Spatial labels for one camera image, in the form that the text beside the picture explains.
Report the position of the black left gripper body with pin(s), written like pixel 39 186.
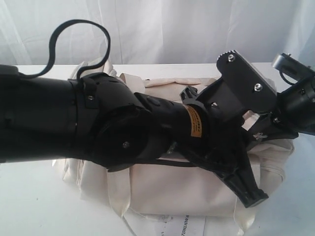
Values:
pixel 203 137

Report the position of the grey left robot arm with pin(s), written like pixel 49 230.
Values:
pixel 99 119

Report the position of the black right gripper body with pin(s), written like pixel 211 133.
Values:
pixel 293 114

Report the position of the white paper product tag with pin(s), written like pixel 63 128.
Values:
pixel 165 225

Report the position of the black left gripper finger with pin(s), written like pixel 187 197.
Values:
pixel 242 183

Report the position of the cream duffel bag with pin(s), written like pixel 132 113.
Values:
pixel 167 190

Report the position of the white backdrop curtain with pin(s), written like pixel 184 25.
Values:
pixel 165 31

